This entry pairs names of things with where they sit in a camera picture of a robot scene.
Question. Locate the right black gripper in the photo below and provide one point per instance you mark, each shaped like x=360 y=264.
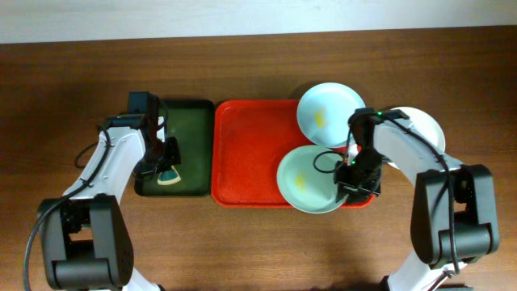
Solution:
x=346 y=185

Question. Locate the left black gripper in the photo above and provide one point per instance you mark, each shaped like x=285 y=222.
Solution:
x=170 y=153

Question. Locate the green yellow sponge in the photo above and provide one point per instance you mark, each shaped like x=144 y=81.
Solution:
x=168 y=177

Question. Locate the mint green plate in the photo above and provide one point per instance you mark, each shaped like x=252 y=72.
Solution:
x=302 y=185

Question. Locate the white plate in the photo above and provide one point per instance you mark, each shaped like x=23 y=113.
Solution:
x=426 y=125

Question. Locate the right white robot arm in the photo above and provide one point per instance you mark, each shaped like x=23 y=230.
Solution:
x=454 y=217

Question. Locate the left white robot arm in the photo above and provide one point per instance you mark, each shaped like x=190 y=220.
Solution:
x=85 y=242

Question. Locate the dark green tray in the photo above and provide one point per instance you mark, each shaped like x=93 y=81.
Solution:
x=191 y=122

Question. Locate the red tray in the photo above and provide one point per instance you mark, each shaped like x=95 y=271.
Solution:
x=251 y=137

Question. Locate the light blue plate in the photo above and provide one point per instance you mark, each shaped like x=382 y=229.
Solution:
x=323 y=113

